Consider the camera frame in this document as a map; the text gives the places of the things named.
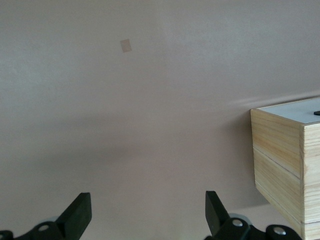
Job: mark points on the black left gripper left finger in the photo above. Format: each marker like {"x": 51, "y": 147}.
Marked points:
{"x": 75, "y": 217}

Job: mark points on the wooden drawer cabinet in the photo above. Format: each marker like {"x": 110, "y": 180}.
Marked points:
{"x": 277, "y": 155}

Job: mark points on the small tape patch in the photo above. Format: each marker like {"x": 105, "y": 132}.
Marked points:
{"x": 125, "y": 46}

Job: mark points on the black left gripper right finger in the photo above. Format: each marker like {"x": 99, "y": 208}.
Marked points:
{"x": 217, "y": 220}

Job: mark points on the white-fronted wooden drawer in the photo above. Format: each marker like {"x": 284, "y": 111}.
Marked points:
{"x": 287, "y": 111}

